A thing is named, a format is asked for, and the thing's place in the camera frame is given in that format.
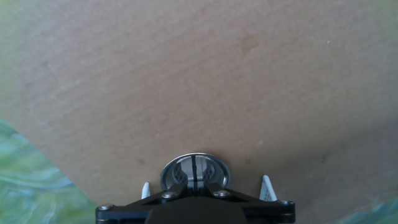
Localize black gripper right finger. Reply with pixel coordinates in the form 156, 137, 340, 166
195, 182, 295, 224

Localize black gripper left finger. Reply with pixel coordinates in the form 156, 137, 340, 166
95, 183, 195, 224

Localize white mesh tray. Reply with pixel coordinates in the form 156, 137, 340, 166
141, 174, 278, 202

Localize green marble pattern mat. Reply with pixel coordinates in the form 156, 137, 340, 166
0, 118, 398, 224

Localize brown cardboard sheet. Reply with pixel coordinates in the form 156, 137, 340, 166
0, 0, 398, 224

